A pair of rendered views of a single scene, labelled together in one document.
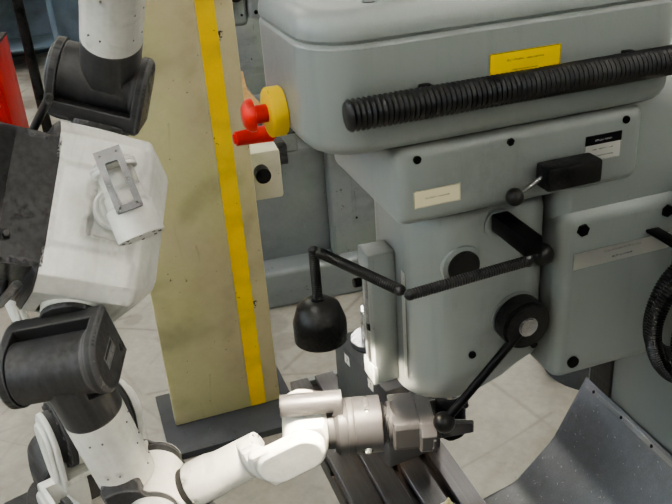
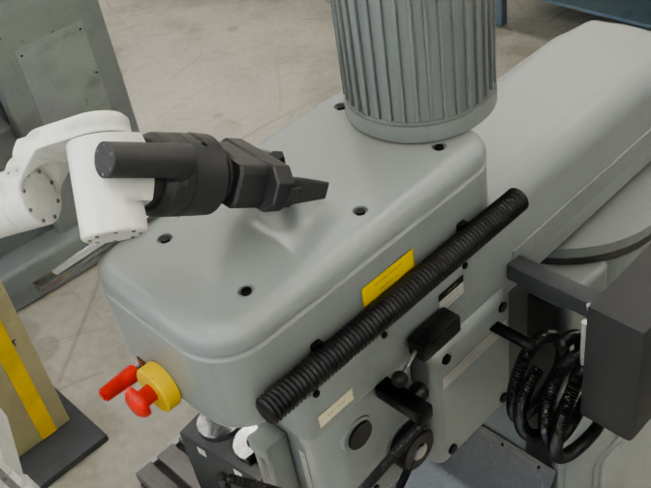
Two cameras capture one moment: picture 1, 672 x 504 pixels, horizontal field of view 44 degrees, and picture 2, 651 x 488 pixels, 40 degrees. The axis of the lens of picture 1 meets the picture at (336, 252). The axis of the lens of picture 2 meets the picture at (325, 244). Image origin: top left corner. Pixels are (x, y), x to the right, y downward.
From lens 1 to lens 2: 52 cm
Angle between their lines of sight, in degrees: 22
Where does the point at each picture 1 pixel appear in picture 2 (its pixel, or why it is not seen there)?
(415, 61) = (304, 330)
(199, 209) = not seen: outside the picture
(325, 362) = (99, 358)
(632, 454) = (486, 453)
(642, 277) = (491, 361)
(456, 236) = (350, 416)
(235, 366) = (14, 411)
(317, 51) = (218, 363)
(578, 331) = (452, 426)
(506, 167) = (384, 353)
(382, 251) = (275, 438)
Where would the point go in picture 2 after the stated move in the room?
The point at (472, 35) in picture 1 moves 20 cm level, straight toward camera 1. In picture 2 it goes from (345, 284) to (412, 414)
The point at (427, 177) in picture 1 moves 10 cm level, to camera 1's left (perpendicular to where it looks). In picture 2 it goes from (325, 400) to (251, 437)
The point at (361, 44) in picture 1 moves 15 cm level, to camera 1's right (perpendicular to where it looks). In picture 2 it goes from (259, 344) to (382, 286)
